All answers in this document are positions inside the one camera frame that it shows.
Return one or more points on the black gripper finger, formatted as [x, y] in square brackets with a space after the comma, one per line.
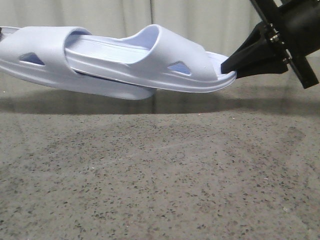
[255, 43]
[251, 64]

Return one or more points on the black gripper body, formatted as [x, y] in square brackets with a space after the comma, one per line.
[294, 31]

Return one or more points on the light blue slipper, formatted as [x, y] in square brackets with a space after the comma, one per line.
[36, 54]
[155, 57]

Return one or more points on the beige curtain backdrop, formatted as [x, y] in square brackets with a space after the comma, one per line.
[219, 25]

